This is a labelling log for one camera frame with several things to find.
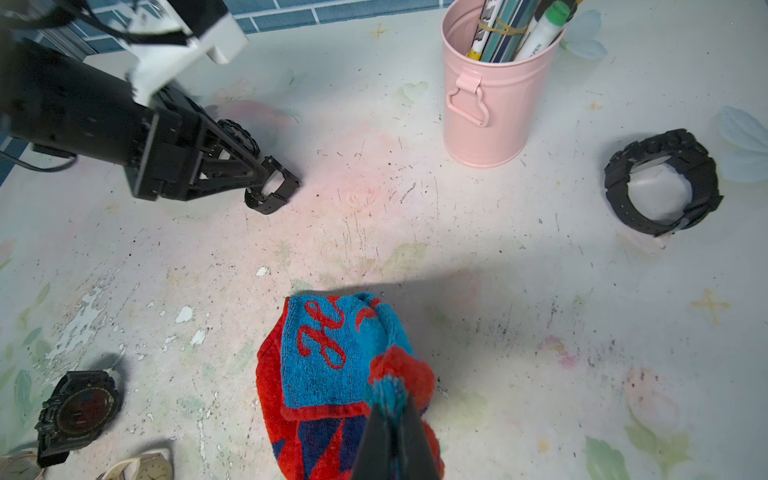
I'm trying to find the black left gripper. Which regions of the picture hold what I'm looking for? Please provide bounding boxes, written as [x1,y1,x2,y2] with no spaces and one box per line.
[124,83,270,201]

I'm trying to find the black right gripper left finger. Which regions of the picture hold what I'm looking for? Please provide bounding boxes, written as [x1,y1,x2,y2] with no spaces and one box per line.
[350,406,393,480]

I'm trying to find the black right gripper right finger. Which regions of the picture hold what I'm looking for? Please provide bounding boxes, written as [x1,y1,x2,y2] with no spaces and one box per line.
[395,397,440,480]

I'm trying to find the red blue towel cloth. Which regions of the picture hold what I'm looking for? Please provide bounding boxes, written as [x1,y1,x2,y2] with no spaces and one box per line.
[256,293,444,479]

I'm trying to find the gold watch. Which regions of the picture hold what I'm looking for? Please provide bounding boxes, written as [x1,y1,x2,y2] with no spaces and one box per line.
[0,450,45,480]
[98,450,175,480]

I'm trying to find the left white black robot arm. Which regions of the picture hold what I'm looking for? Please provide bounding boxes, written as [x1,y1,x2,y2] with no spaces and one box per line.
[1,1,277,211]

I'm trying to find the pink pen holder cup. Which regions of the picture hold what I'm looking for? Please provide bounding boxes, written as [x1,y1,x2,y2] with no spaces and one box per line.
[441,0,564,168]

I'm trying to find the pens in cup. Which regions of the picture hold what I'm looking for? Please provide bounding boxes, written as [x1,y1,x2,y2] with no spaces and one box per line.
[467,0,580,64]

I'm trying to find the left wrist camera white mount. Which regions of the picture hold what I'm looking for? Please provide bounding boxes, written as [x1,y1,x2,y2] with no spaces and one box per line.
[114,0,248,106]

